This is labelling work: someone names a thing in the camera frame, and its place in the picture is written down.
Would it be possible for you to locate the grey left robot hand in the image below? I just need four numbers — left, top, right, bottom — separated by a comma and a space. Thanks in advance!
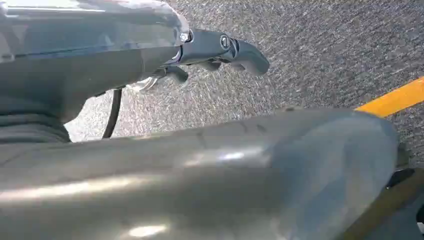
0, 0, 400, 240

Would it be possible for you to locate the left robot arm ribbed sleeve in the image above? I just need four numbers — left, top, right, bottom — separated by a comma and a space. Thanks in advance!
0, 110, 72, 145

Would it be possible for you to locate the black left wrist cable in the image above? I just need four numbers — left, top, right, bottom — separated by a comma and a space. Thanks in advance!
101, 87, 124, 140

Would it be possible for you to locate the yellow floor tape frame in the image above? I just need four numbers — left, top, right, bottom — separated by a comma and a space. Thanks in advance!
337, 76, 424, 240

